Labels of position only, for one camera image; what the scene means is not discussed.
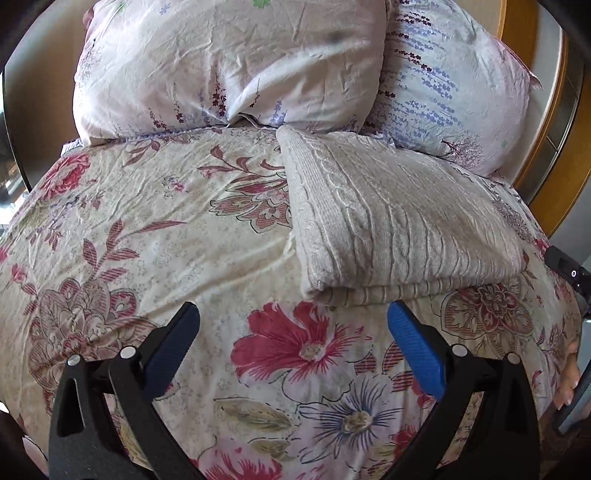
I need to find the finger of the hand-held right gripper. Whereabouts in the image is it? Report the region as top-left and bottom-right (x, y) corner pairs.
(544, 246), (591, 298)

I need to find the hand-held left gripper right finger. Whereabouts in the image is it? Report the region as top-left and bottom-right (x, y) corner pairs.
(387, 300), (541, 480)

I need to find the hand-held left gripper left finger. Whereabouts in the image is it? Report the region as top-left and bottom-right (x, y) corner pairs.
(48, 301), (206, 480)

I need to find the beige cable-knit sweater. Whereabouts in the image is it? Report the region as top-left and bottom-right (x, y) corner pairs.
(276, 124), (533, 308)

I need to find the person's right hand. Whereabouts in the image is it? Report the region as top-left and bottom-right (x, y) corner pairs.
(551, 340), (583, 412)

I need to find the floral print duvet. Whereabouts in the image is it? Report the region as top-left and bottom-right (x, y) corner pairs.
(0, 124), (587, 480)

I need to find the wooden bed headboard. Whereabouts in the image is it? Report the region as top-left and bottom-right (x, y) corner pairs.
(498, 0), (586, 234)

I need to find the lavender tree print pillow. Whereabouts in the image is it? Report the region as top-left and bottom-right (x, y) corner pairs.
(365, 0), (544, 179)

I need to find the pale pink floral pillow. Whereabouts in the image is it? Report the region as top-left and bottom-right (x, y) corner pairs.
(73, 0), (389, 147)

